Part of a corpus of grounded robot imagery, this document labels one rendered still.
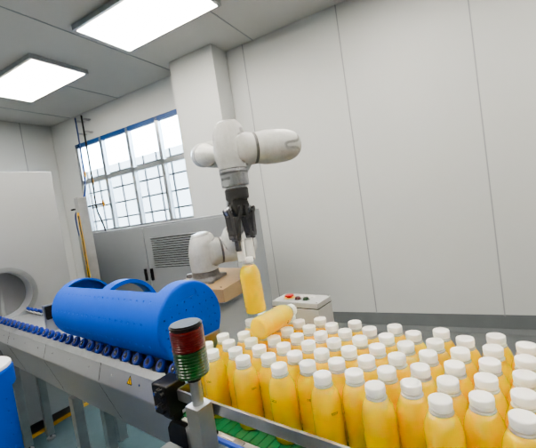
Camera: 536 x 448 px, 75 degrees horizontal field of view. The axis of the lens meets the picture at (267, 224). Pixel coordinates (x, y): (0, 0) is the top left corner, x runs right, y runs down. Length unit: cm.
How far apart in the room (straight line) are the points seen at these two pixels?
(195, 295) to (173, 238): 214
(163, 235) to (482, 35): 338
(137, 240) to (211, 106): 177
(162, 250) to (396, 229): 235
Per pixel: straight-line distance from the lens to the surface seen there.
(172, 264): 348
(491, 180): 371
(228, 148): 108
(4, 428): 164
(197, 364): 70
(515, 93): 379
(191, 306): 129
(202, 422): 76
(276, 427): 88
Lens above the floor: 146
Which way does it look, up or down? 3 degrees down
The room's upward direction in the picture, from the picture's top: 9 degrees counter-clockwise
